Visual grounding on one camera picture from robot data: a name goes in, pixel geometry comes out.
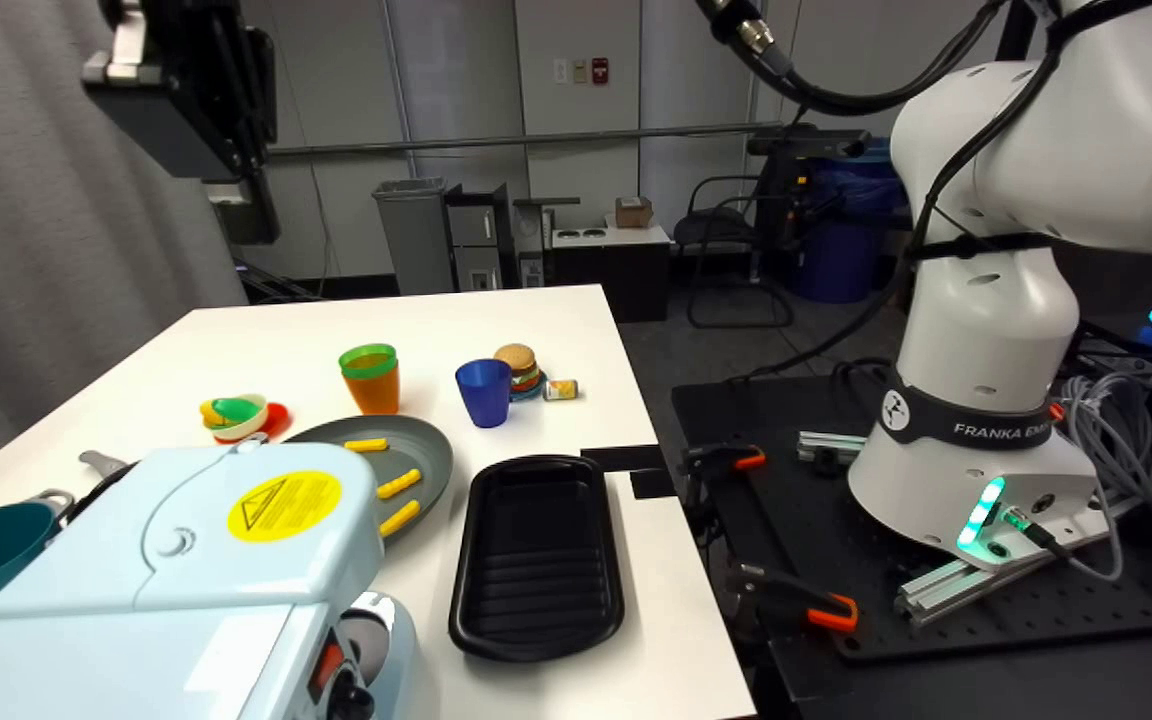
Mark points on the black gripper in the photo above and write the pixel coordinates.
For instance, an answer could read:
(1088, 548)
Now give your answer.
(216, 64)

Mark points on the light blue toy coffee maker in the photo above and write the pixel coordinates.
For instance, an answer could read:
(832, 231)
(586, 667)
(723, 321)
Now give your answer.
(97, 573)

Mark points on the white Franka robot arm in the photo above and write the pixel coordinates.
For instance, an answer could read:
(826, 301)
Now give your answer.
(990, 334)

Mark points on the grey cabinet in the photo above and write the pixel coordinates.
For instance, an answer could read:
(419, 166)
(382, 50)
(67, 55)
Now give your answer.
(408, 240)
(483, 240)

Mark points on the green plastic cup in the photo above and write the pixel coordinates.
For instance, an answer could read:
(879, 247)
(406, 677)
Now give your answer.
(371, 360)

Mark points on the green toy plate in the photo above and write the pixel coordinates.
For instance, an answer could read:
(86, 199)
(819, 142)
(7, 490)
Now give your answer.
(242, 404)

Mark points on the red toy plate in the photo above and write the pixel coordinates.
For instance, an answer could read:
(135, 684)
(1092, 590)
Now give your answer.
(281, 421)

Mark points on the orange plastic cup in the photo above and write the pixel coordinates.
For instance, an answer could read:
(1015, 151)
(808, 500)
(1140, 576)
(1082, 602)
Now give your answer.
(374, 395)

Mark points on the grey curtain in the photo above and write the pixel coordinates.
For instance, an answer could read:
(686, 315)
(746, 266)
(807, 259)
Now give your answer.
(18, 266)

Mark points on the yellow toy fry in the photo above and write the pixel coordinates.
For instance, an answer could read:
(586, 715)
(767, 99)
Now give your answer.
(364, 445)
(403, 480)
(399, 517)

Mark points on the blue plastic cup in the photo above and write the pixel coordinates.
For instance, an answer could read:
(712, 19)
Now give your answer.
(485, 395)

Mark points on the grey round plate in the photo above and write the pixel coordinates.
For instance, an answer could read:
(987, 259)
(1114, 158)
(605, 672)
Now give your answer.
(435, 445)

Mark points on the toy hamburger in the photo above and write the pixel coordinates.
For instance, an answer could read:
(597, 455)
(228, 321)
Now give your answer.
(518, 360)

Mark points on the toy burger on plate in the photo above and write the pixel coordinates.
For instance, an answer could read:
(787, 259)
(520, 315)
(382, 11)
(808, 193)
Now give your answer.
(535, 395)

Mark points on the black low cabinet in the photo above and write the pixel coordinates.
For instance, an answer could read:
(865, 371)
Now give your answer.
(600, 273)

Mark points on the small toy can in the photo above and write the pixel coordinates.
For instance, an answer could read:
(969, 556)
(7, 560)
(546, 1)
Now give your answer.
(566, 391)

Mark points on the small cardboard box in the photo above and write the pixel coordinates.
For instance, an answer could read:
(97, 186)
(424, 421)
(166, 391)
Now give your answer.
(635, 213)

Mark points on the black ribbed tray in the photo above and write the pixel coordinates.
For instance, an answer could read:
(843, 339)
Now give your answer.
(537, 560)

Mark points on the black office chair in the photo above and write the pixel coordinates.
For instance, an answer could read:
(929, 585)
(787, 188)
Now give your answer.
(728, 225)

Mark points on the blue bin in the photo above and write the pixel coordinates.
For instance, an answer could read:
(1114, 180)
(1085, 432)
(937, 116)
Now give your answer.
(843, 225)

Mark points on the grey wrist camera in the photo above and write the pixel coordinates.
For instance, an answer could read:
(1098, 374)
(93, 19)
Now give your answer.
(119, 47)

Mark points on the grey wall rail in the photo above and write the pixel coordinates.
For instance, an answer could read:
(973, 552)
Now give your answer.
(537, 137)

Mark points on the red white wall sign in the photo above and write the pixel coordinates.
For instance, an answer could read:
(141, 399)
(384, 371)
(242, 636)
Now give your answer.
(590, 69)

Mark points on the aluminium extrusion rail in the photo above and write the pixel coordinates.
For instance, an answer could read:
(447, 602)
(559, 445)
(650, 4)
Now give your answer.
(831, 445)
(990, 573)

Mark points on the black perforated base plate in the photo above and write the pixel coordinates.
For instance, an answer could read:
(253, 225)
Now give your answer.
(789, 533)

